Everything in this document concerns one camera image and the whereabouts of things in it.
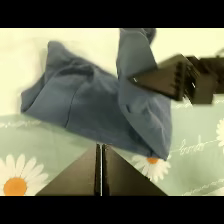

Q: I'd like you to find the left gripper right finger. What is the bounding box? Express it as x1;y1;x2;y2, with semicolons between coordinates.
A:
101;143;168;197

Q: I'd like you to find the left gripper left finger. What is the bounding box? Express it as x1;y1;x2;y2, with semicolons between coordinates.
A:
35;143;102;197

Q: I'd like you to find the blue shirt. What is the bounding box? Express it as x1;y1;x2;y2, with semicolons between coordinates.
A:
20;28;173;161

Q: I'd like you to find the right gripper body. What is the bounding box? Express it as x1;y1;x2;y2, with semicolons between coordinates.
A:
186;55;224;105

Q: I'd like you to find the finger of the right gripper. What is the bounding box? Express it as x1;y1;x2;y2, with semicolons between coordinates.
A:
128;53;201;102

